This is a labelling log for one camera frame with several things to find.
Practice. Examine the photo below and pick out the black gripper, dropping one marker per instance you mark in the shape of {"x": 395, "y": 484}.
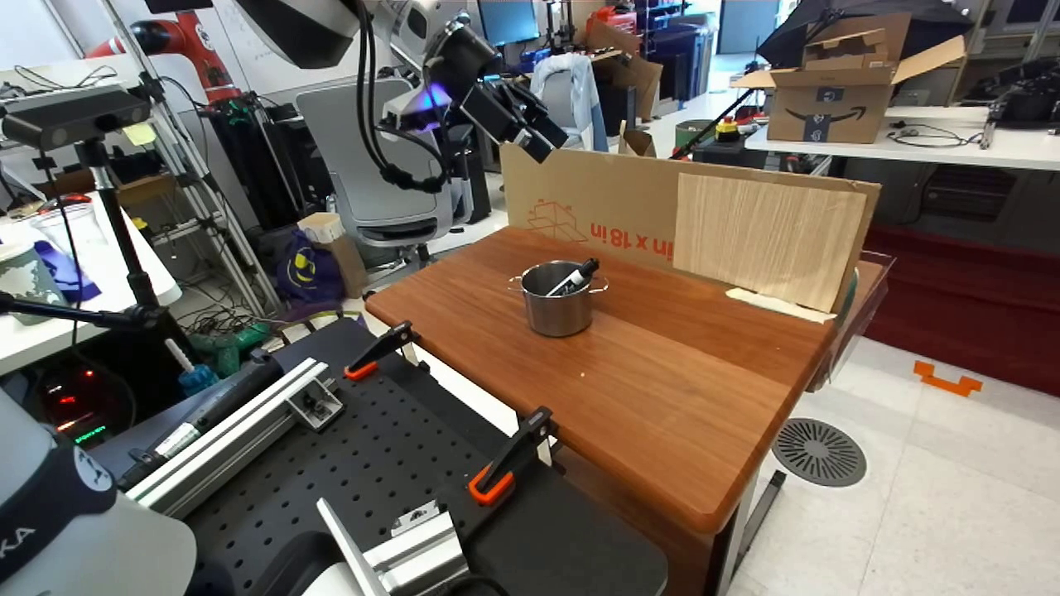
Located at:
{"x": 501, "y": 110}

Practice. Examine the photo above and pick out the black and white marker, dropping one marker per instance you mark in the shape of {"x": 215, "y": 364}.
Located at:
{"x": 575, "y": 275}

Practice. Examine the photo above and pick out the silver metal pot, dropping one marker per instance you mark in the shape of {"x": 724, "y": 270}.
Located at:
{"x": 556, "y": 315}

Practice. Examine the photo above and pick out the brown cardboard panel red print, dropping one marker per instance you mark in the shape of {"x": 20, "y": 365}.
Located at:
{"x": 596, "y": 201}

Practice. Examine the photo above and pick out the yellow emergency stop button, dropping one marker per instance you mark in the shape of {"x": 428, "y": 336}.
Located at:
{"x": 728, "y": 125}

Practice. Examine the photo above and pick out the black clamp orange grip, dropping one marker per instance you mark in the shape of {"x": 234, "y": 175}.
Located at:
{"x": 511, "y": 456}
{"x": 381, "y": 354}

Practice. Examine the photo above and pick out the open cardboard shipping box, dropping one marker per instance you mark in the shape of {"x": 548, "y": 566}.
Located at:
{"x": 828, "y": 110}

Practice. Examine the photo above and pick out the blue bag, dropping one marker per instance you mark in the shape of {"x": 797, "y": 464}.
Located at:
{"x": 301, "y": 270}

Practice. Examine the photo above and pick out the black perforated base board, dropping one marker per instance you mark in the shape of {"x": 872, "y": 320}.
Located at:
{"x": 374, "y": 464}

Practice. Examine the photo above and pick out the green hand tool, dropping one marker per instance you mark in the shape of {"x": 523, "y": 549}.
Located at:
{"x": 226, "y": 349}

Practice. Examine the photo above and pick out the round metal floor drain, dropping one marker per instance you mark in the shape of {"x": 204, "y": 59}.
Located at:
{"x": 820, "y": 452}

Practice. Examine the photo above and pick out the grey metal table leg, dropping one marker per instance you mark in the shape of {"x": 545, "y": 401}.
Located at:
{"x": 756, "y": 524}

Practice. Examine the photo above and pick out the white office desk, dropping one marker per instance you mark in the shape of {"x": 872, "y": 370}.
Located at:
{"x": 994, "y": 152}

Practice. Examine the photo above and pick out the dark red floor mat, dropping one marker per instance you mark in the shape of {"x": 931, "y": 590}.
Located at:
{"x": 973, "y": 308}

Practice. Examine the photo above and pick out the white side desk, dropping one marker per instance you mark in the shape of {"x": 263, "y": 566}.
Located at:
{"x": 68, "y": 332}

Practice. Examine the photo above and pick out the black control box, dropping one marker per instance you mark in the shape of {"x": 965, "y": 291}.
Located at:
{"x": 78, "y": 401}

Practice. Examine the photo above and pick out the aluminium extrusion rail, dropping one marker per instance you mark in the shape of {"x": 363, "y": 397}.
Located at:
{"x": 424, "y": 541}
{"x": 236, "y": 425}

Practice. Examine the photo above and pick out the black camera tripod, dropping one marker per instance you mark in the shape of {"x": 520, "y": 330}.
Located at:
{"x": 68, "y": 110}

